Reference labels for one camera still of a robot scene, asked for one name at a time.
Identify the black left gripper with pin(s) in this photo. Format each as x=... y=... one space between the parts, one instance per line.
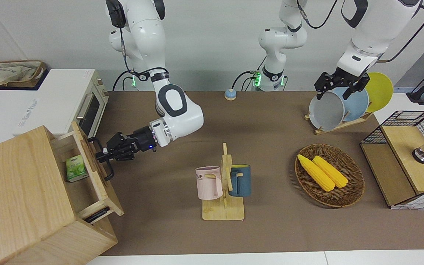
x=341 y=79

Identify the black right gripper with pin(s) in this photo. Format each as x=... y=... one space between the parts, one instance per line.
x=142 y=140

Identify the light wooden drawer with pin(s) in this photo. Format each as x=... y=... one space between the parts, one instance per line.
x=81 y=195

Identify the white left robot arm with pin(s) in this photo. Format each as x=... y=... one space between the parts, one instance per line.
x=377 y=29

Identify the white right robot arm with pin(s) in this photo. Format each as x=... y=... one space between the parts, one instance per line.
x=145 y=36

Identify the grey plate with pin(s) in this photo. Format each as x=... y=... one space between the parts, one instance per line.
x=326 y=112

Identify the light blue plate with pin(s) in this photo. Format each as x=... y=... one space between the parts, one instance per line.
x=357 y=106

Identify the wooden plate rack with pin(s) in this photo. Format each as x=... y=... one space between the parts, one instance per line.
x=326 y=129

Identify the green tea packet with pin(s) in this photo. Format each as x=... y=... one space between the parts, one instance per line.
x=76 y=169

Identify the yellow plate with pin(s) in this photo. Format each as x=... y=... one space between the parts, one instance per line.
x=379 y=92

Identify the white toaster oven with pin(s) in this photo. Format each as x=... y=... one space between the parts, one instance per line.
x=61 y=99

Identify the yellow corn cob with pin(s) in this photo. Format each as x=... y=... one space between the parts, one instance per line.
x=331 y=172
x=317 y=173

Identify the wooden shelf board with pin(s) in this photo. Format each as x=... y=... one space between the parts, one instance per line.
x=403 y=147
x=388 y=173

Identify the light wooden cabinet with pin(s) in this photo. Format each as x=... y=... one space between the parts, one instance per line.
x=20 y=191

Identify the pink mug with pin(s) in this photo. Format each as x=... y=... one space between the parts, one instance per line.
x=206 y=186

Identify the small blue round knob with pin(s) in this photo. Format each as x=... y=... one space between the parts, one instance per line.
x=230 y=95

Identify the brown wooden tray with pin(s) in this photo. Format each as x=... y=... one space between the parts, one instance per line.
x=41 y=70

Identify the brown wicker basket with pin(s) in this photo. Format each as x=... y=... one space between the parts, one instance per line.
x=344 y=198

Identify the beige cloth bag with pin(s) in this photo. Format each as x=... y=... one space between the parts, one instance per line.
x=9 y=71

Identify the wooden mug rack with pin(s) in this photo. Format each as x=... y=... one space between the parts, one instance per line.
x=223 y=211

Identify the dark blue mug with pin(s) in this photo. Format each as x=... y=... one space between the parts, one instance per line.
x=243 y=182

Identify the brown table mat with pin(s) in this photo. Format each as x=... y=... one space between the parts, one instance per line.
x=271 y=235

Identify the black drawer slide rail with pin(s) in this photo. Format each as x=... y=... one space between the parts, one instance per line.
x=97 y=215

